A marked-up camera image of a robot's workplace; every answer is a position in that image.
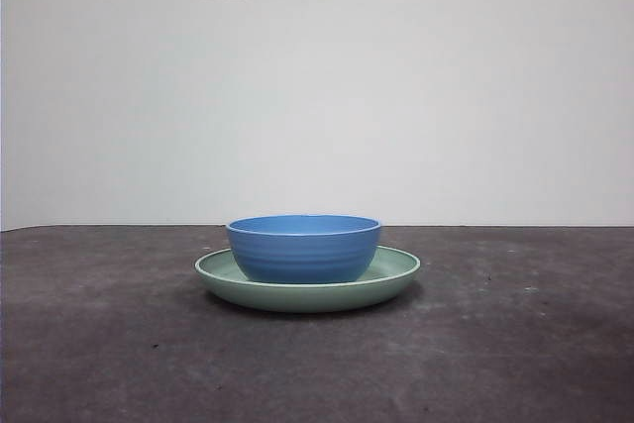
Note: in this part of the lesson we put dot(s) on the blue bowl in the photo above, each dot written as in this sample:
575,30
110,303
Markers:
302,254

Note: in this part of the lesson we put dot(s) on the green plate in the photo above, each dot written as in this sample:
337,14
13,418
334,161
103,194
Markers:
307,296

